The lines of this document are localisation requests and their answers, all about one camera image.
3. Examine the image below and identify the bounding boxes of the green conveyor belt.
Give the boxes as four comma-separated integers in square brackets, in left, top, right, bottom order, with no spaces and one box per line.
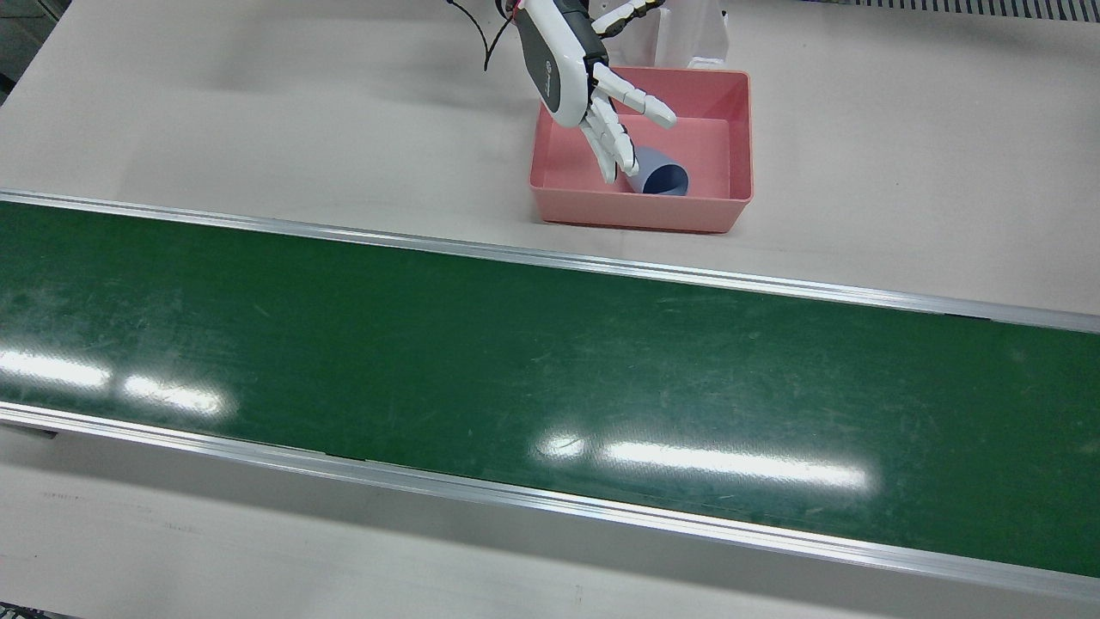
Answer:
[0,201,1100,579]

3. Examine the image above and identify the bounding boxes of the light blue plastic cup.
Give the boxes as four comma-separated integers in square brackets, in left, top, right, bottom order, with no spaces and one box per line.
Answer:
[620,146,691,198]

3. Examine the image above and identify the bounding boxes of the grey corrugated strip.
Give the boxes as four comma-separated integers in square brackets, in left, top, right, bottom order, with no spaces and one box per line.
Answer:
[804,0,1100,24]

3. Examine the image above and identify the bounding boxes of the black cable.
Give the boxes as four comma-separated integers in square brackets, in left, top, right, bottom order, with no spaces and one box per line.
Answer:
[445,0,518,73]

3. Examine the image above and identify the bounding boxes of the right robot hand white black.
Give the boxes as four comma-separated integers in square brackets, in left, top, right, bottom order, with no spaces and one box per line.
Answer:
[513,0,678,185]

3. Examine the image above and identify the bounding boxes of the aluminium conveyor rail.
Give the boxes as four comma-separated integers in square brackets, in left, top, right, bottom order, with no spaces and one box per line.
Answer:
[0,400,1100,604]
[0,190,1100,335]

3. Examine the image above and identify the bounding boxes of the white plastic bracket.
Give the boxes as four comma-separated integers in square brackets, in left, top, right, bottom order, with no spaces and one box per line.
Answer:
[588,0,732,71]

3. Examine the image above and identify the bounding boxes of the pink plastic box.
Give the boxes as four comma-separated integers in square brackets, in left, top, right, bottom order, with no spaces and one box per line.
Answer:
[528,65,755,235]

